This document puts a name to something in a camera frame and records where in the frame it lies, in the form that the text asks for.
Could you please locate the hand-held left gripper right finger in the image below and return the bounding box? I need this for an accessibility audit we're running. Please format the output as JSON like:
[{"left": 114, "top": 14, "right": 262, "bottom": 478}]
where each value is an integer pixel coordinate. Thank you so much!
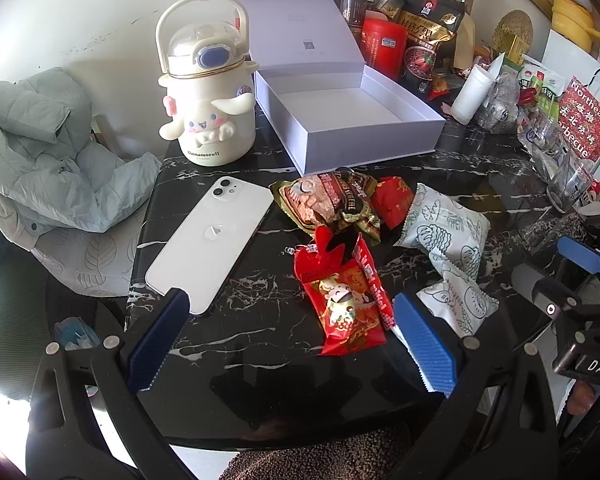
[{"left": 392, "top": 292, "right": 563, "bottom": 480}]

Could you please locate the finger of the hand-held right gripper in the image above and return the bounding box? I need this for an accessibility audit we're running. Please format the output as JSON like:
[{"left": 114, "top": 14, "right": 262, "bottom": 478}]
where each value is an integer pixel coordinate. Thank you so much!
[
  {"left": 511, "top": 264, "right": 588, "bottom": 323},
  {"left": 555, "top": 236, "right": 600, "bottom": 291}
]

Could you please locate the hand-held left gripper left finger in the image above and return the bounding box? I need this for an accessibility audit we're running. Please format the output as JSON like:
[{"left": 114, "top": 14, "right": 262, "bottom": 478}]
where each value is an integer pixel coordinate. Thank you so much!
[{"left": 25, "top": 287, "right": 196, "bottom": 480}]

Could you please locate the white bread-print snack packet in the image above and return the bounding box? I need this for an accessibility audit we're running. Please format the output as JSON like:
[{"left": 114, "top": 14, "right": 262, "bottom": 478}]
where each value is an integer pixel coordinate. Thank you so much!
[
  {"left": 416, "top": 265, "right": 500, "bottom": 339},
  {"left": 394, "top": 183, "right": 490, "bottom": 281}
]

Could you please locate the clear glass mug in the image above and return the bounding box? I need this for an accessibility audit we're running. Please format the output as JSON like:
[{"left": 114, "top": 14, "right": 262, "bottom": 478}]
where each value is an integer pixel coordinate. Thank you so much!
[
  {"left": 546, "top": 159, "right": 596, "bottom": 212},
  {"left": 522, "top": 110, "right": 568, "bottom": 161}
]

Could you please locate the large red snack packet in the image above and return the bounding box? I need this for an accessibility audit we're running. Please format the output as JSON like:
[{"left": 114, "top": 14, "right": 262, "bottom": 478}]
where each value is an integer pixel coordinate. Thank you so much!
[{"left": 294, "top": 227, "right": 388, "bottom": 357}]

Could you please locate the small red gold-print packet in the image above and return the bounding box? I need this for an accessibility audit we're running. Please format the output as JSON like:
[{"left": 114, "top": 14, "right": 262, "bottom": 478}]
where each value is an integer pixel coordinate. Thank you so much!
[{"left": 371, "top": 176, "right": 415, "bottom": 231}]

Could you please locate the green peanut snack packet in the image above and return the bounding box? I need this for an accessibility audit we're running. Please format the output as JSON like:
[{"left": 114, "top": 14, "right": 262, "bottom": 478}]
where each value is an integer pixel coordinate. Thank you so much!
[{"left": 270, "top": 171, "right": 383, "bottom": 246}]

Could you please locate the lavender gift box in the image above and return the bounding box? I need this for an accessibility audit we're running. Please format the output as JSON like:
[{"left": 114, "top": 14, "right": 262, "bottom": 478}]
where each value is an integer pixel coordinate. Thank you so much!
[{"left": 235, "top": 0, "right": 446, "bottom": 175}]

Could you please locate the person's right hand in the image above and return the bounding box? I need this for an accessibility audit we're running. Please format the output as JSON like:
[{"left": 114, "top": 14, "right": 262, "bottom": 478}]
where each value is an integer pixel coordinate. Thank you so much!
[{"left": 565, "top": 381, "right": 600, "bottom": 415}]

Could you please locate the grey leaf-print chair cushion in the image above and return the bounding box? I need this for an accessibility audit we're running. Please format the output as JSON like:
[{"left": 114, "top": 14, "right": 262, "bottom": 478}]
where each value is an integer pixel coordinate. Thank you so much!
[{"left": 30, "top": 200, "right": 148, "bottom": 297}]

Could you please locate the white smartphone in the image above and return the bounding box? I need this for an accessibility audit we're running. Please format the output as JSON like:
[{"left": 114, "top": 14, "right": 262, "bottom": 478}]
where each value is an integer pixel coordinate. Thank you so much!
[{"left": 145, "top": 176, "right": 275, "bottom": 316}]

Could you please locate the red printed paper bag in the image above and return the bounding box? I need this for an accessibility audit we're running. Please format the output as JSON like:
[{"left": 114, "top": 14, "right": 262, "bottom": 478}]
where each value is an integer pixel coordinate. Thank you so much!
[{"left": 554, "top": 76, "right": 600, "bottom": 162}]

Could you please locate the person's brown knit clothing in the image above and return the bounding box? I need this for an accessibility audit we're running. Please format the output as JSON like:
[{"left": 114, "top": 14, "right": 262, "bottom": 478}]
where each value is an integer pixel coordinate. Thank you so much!
[{"left": 219, "top": 422, "right": 413, "bottom": 480}]

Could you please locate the green white food packet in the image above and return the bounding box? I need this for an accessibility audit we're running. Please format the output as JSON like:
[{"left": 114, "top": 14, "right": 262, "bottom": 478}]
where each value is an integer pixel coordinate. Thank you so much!
[{"left": 517, "top": 65, "right": 567, "bottom": 111}]

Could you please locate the white paper cup stack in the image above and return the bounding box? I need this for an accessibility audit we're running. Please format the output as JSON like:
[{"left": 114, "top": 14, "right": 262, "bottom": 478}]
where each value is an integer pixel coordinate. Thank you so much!
[{"left": 451, "top": 64, "right": 497, "bottom": 126}]

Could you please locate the pale green puffer jacket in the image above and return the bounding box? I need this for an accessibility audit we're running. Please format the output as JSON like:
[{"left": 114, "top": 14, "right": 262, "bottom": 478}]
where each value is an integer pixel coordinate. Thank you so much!
[{"left": 0, "top": 67, "right": 162, "bottom": 251}]

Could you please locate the green gold carton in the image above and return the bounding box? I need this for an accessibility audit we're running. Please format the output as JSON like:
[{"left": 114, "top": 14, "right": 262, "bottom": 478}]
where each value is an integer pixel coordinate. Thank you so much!
[{"left": 504, "top": 34, "right": 532, "bottom": 66}]

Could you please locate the white cartoon water bottle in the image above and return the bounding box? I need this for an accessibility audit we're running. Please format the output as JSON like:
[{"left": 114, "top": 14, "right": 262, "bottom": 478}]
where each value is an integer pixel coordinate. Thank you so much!
[{"left": 156, "top": 0, "right": 258, "bottom": 165}]

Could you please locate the orange red snack packet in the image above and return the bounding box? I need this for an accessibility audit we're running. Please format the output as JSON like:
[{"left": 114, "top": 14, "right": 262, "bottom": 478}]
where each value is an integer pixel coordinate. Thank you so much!
[{"left": 426, "top": 71, "right": 458, "bottom": 102}]

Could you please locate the round woven trivet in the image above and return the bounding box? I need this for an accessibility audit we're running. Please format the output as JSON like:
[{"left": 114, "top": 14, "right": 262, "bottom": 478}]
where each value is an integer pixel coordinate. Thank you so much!
[{"left": 492, "top": 10, "right": 534, "bottom": 57}]

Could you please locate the yellow pot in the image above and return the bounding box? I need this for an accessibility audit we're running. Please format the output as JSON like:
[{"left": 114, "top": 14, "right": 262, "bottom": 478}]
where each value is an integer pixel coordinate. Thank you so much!
[{"left": 551, "top": 0, "right": 600, "bottom": 52}]

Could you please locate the brown paper bag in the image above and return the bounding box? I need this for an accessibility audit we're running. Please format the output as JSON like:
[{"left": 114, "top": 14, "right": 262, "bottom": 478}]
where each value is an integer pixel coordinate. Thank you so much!
[{"left": 452, "top": 12, "right": 477, "bottom": 70}]

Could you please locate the black oat cereal bag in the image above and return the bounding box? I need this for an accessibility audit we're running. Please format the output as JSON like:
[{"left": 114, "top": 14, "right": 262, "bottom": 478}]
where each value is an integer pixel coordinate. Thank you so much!
[{"left": 397, "top": 0, "right": 467, "bottom": 92}]

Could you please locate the red plastic canister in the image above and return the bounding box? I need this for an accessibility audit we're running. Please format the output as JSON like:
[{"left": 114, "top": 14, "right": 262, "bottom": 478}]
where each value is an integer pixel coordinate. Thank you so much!
[{"left": 362, "top": 17, "right": 409, "bottom": 81}]

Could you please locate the black-lid jar of yellow sticks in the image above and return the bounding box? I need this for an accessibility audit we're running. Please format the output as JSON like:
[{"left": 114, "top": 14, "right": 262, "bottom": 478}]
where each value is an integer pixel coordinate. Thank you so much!
[{"left": 376, "top": 0, "right": 407, "bottom": 20}]

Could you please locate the clear grain jar dark label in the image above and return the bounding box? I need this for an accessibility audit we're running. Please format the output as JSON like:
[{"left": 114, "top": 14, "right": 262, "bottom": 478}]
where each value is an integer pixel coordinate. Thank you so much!
[{"left": 340, "top": 0, "right": 370, "bottom": 26}]

